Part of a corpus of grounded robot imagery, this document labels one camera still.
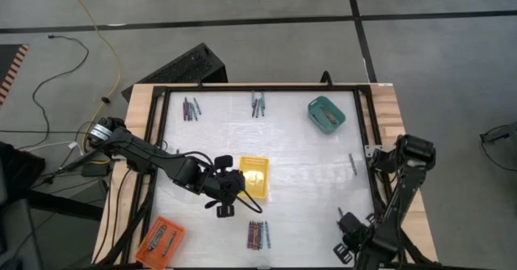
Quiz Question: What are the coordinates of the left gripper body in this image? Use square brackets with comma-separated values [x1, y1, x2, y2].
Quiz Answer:
[201, 154, 246, 219]

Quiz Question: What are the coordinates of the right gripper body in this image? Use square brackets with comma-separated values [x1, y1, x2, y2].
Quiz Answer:
[333, 212, 371, 265]

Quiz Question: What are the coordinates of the yellow plastic basket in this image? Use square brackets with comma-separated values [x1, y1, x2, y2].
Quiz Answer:
[237, 155, 271, 200]

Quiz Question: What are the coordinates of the orange plastic basket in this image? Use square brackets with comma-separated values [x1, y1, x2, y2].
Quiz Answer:
[134, 215, 187, 270]

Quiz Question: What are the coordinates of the teal plastic basket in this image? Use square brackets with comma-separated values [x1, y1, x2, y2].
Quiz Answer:
[307, 95, 347, 135]

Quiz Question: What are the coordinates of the black keyboard on floor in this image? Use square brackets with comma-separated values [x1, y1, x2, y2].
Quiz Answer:
[120, 42, 229, 103]

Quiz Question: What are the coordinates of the black power adapter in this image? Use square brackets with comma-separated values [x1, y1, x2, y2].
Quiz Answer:
[80, 162, 112, 178]

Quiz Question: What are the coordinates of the black mat with striped edge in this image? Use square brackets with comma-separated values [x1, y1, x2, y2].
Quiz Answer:
[0, 43, 30, 106]

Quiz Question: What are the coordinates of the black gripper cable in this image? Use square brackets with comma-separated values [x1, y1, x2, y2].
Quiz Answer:
[236, 187, 264, 215]

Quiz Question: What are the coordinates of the silver metal bracket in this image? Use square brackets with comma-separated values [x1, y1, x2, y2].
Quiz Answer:
[364, 143, 384, 158]

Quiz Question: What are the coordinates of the yellow power cable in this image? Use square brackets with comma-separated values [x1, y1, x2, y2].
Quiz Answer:
[62, 0, 123, 166]

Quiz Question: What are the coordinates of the black frame beam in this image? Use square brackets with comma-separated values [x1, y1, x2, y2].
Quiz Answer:
[23, 188, 105, 222]

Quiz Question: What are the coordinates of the white cable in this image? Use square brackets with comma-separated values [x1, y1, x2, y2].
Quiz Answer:
[15, 140, 82, 158]

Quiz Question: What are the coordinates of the black floor cable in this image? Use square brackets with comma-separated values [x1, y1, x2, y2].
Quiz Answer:
[31, 34, 90, 152]

